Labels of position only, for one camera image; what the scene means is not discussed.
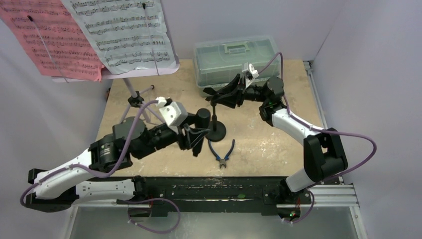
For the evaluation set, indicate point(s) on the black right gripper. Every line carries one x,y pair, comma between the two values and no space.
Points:
239,92

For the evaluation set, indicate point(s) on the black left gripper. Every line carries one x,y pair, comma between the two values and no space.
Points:
193,136

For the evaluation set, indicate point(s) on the black clarinet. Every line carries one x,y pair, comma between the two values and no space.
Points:
202,120

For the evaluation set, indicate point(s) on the black round disc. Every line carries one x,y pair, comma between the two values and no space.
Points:
217,129

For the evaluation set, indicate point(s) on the white sheet music page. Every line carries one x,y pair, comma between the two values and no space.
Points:
125,34

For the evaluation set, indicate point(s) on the pink sheet music page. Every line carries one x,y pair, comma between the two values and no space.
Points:
51,39

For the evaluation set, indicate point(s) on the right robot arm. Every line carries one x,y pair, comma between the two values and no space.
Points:
323,152

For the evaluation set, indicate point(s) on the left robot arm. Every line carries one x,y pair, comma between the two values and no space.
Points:
90,175

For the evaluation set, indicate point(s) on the clear green storage box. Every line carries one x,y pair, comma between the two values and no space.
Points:
217,62

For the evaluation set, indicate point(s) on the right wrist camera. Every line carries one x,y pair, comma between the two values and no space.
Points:
250,74

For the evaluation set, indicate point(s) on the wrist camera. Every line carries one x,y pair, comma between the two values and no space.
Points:
173,113
250,74

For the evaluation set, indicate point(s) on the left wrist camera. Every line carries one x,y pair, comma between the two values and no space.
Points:
173,113

